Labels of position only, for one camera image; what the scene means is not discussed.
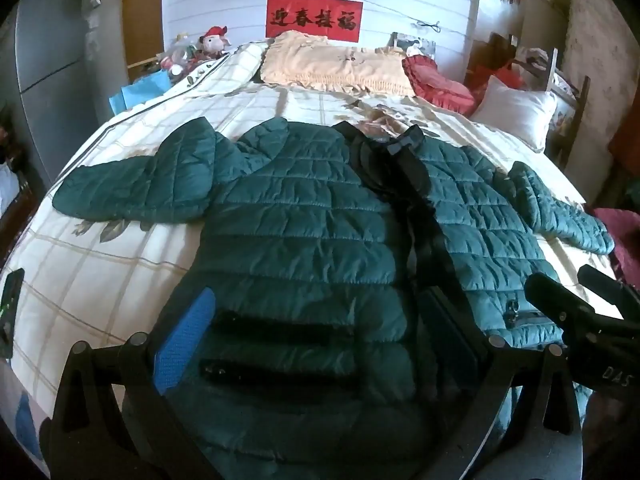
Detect dark flat device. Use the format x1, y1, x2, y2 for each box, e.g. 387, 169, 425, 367
0, 268, 25, 359

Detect red clothes on chair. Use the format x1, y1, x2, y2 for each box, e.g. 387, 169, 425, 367
464, 32, 527, 92

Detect black wall cable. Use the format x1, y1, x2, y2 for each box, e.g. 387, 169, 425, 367
300, 0, 442, 34

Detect person's right forearm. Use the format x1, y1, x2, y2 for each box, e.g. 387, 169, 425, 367
582, 390, 640, 480

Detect peach fringed pillow cover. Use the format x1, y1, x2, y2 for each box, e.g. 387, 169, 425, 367
260, 30, 417, 97

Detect red wall banner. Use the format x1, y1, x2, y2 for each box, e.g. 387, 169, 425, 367
265, 0, 364, 43

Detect photo at headboard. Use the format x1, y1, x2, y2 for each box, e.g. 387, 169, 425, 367
391, 32, 437, 59

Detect red and white stuffed toy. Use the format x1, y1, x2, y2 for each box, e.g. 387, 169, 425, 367
199, 25, 232, 59

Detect grey refrigerator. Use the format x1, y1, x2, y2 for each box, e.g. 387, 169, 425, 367
14, 0, 126, 188

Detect wooden door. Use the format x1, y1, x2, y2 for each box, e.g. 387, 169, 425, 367
122, 0, 166, 82

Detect pile of small toys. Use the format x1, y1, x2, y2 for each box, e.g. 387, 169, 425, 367
159, 33, 202, 82

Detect red ruffled pillow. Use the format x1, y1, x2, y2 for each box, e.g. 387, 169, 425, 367
402, 55, 477, 117

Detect wooden chair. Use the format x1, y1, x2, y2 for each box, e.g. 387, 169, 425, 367
510, 47, 592, 171

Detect white checked floral quilt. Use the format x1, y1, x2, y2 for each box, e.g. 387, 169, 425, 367
0, 40, 626, 443

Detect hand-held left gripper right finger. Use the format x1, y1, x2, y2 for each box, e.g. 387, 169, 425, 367
420, 287, 583, 480

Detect white pillow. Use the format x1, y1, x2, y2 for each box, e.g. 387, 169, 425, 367
470, 76, 558, 153

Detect maroon cloth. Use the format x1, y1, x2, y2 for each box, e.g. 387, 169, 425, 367
589, 206, 640, 288

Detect green quilted puffer jacket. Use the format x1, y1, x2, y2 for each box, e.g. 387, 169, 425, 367
51, 116, 616, 480

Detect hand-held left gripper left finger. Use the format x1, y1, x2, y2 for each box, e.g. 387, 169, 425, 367
52, 289, 221, 480

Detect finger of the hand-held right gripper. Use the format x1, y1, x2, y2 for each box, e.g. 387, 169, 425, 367
525, 272, 596, 328
577, 264, 640, 311

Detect blue paper bag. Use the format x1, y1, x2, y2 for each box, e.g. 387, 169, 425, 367
109, 69, 172, 114

